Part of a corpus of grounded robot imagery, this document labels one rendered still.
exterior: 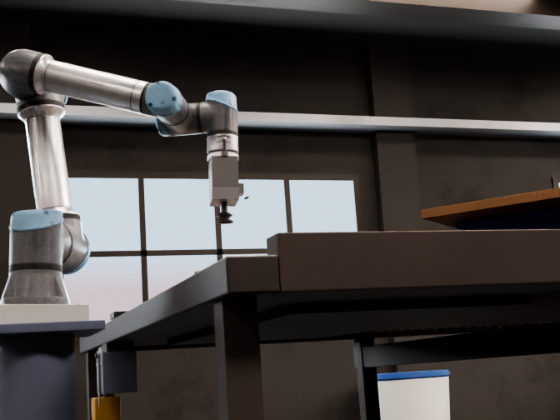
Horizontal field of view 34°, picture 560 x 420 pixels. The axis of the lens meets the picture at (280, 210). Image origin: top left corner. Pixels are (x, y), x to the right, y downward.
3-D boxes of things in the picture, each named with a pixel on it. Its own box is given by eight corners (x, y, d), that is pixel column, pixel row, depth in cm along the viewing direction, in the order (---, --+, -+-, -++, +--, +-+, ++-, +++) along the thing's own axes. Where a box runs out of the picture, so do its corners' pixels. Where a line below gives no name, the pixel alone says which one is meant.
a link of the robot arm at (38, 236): (-2, 264, 199) (0, 204, 202) (24, 272, 212) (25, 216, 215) (50, 261, 197) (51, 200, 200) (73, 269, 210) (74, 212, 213)
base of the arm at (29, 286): (-6, 307, 193) (-4, 262, 195) (4, 315, 208) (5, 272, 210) (67, 306, 196) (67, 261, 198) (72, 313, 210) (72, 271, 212)
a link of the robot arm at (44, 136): (26, 273, 210) (-2, 58, 223) (51, 282, 225) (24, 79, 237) (74, 262, 209) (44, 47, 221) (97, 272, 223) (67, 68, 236)
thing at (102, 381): (98, 407, 259) (97, 342, 262) (92, 406, 272) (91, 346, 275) (138, 404, 262) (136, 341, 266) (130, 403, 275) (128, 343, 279)
